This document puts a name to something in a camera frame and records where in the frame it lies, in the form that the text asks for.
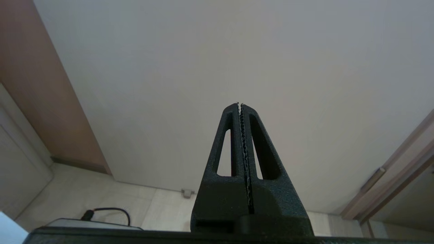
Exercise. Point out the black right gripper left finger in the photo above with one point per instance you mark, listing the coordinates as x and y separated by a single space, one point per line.
220 193

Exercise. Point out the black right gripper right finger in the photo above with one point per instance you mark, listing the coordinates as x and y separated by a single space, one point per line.
274 193

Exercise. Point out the grey flat robot base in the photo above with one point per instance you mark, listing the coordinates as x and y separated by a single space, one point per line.
84 223

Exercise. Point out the small grey floor door stop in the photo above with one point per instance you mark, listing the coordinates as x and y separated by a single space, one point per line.
188 193

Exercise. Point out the white door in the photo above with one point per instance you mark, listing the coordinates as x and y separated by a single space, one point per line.
203 67

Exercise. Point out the beige cabinet panel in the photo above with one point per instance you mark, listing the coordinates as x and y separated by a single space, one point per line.
17 169

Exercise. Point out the pale blue-white panel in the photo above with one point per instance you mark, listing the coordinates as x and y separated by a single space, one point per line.
10 230

